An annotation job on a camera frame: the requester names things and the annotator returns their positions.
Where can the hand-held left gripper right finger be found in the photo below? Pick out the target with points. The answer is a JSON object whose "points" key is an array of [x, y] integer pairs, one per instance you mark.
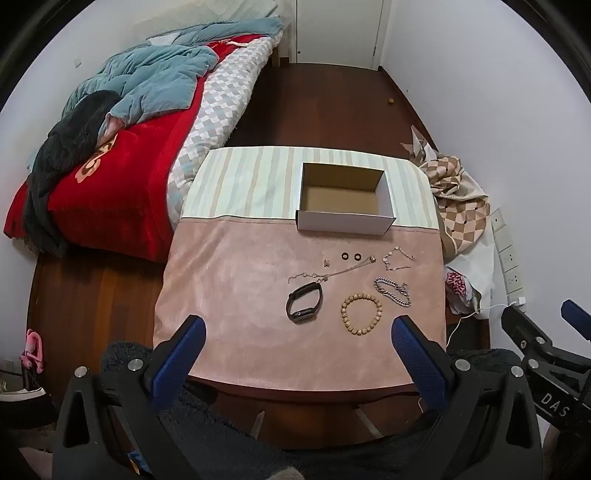
{"points": [[415, 355]]}

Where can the white red printed bag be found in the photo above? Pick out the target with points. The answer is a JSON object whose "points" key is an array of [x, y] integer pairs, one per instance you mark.
{"points": [[457, 286]]}

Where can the bed with red blanket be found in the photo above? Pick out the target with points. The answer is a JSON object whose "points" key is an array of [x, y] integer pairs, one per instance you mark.
{"points": [[138, 180]]}

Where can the person's dark fleece clothing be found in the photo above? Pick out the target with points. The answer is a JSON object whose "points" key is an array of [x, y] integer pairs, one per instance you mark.
{"points": [[221, 443]]}

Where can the beige checkered cloth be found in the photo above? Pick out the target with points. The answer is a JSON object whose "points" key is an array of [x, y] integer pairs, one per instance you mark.
{"points": [[455, 189]]}

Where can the checkered grey white quilt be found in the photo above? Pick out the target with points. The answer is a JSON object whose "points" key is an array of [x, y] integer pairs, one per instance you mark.
{"points": [[221, 101]]}

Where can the pink plastic item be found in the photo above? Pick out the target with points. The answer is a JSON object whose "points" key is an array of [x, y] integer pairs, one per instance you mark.
{"points": [[33, 350]]}

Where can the white wall socket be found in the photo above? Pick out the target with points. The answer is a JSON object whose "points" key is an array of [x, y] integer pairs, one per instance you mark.
{"points": [[513, 282], [507, 257], [500, 226]]}

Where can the white door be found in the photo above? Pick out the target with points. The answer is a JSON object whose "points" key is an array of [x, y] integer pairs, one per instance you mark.
{"points": [[337, 27]]}

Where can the table with pink cloth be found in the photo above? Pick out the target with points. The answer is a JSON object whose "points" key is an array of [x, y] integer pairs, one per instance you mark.
{"points": [[240, 295]]}

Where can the black smart band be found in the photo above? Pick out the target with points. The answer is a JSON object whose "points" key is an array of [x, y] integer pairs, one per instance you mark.
{"points": [[292, 307]]}

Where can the wooden bed frame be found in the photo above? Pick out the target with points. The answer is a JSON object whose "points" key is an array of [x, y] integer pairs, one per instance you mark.
{"points": [[279, 55]]}

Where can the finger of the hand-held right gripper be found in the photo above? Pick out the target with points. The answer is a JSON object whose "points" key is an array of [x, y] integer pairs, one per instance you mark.
{"points": [[531, 341], [577, 316]]}

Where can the white charger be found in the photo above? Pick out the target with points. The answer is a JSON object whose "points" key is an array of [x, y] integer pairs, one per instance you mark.
{"points": [[519, 302]]}

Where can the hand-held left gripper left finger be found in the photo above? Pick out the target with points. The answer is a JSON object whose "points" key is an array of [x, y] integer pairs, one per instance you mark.
{"points": [[180, 355]]}

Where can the dark fuzzy blanket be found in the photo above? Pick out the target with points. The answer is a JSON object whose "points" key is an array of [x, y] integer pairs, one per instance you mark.
{"points": [[64, 147]]}

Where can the white cardboard box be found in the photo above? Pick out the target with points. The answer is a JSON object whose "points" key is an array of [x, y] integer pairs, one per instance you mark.
{"points": [[341, 221]]}

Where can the teal quilt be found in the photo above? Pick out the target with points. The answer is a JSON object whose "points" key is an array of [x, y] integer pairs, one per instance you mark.
{"points": [[152, 78]]}

